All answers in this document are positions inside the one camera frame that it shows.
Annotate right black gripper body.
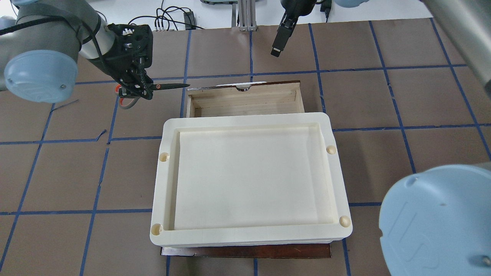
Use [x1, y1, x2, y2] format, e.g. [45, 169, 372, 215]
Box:
[280, 0, 317, 17]

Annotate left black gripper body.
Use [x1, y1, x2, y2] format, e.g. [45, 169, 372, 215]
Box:
[98, 23, 153, 89]

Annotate grey orange scissors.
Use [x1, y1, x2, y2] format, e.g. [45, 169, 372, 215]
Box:
[115, 83, 190, 110]

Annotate dark wooden drawer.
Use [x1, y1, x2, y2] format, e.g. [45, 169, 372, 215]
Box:
[185, 80, 305, 118]

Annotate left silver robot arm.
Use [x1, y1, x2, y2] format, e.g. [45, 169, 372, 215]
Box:
[1, 0, 156, 103]

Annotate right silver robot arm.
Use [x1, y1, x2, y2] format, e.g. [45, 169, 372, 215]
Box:
[253, 0, 490, 276]

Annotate dark wooden drawer cabinet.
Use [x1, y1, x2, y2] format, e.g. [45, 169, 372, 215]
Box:
[160, 243, 332, 259]

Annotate black power adapter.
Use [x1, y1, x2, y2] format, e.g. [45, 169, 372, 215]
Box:
[183, 11, 195, 28]

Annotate cream plastic tray stack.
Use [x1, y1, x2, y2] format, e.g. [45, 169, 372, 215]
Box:
[149, 112, 354, 248]

